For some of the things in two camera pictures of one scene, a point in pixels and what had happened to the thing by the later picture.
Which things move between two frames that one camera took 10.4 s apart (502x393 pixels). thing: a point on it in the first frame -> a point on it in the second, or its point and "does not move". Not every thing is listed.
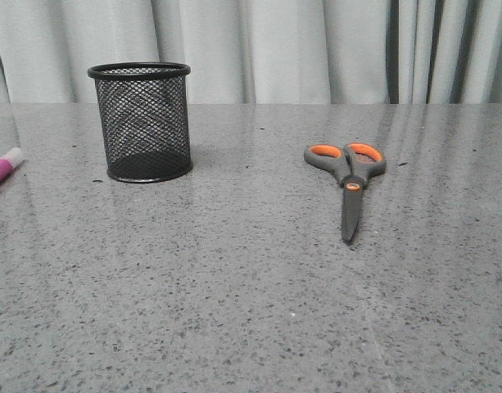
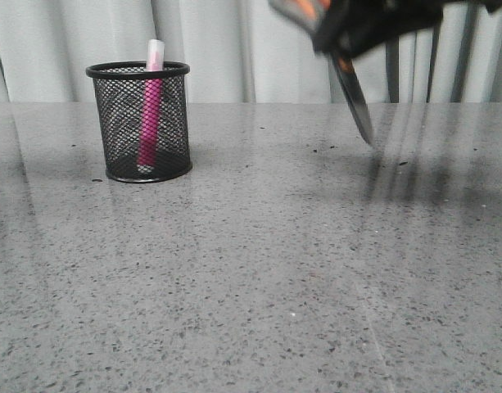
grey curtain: x=259 y=51 does not move
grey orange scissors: x=353 y=164 -> x=344 y=79
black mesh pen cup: x=144 y=112 does not move
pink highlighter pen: x=2 y=168 -> x=151 y=110
